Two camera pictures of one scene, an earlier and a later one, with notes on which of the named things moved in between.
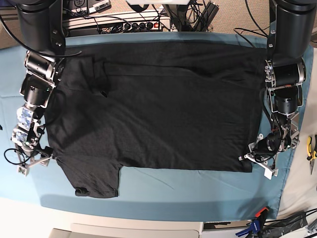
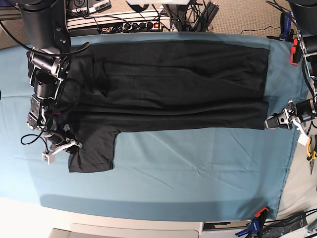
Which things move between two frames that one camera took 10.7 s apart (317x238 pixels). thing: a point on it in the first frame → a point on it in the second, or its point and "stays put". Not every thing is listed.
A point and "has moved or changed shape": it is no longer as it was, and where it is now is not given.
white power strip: x=140 y=27 stays put
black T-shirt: x=175 y=104 has moved or changed shape
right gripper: x=265 y=148 → x=287 y=117
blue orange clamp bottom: x=256 y=224 stays put
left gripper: x=29 y=152 → x=60 y=139
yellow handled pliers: x=311 y=157 stays put
